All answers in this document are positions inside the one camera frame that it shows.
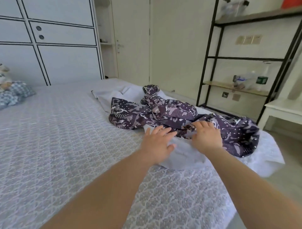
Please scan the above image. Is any person's left hand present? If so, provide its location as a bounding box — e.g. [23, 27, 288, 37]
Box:
[140, 125, 178, 166]

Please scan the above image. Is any bed with grey patterned sheet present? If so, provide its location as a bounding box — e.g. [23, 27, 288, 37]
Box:
[0, 78, 286, 229]

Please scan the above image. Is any clear bottle green label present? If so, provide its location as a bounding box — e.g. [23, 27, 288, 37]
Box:
[255, 60, 272, 92]

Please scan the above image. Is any white side table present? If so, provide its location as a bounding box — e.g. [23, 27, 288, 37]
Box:
[257, 98, 302, 132]

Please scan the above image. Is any person's left forearm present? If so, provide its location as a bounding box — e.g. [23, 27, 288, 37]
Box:
[42, 152, 154, 229]

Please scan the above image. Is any person's right forearm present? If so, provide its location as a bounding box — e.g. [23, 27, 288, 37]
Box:
[207, 146, 302, 229]

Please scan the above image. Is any person's right hand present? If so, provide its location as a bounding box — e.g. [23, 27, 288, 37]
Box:
[189, 120, 225, 155]

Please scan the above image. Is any light blue hooded jacket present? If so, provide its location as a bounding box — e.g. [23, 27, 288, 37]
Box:
[91, 78, 286, 179]

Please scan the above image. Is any red box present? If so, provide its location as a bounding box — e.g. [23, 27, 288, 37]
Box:
[282, 0, 302, 9]

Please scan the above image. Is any black metal rack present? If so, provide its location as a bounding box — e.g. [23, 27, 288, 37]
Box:
[195, 0, 302, 126]

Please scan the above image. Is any floral bunched quilt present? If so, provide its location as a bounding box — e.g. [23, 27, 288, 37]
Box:
[0, 81, 36, 110]

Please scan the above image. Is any dark purple patterned garment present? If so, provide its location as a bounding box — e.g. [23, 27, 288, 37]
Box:
[109, 84, 260, 158]

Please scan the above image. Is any white door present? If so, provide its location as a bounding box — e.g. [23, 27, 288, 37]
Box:
[94, 0, 153, 87]

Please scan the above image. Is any beige wall switch panel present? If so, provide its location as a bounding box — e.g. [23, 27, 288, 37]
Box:
[235, 34, 263, 46]

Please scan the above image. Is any white wardrobe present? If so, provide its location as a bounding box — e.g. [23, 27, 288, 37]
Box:
[0, 0, 105, 87]

